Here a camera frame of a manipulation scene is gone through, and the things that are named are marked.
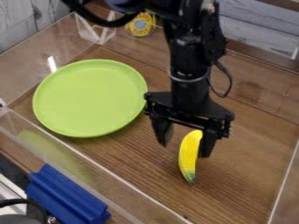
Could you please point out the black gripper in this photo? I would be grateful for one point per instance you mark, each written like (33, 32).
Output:
(188, 105)

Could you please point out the yellow toy banana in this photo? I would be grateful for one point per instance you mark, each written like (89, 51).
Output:
(189, 153)

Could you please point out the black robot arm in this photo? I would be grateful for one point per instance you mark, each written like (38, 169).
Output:
(197, 44)

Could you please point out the green round plate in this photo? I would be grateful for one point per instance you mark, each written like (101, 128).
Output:
(90, 98)

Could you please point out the yellow labelled tin can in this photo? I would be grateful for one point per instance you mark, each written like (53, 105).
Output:
(142, 26)

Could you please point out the blue plastic block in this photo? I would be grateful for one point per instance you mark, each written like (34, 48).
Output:
(65, 199)

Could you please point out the clear acrylic triangle bracket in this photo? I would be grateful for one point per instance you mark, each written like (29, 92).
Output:
(94, 33)

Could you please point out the clear acrylic front wall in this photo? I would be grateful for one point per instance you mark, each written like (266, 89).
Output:
(33, 147)

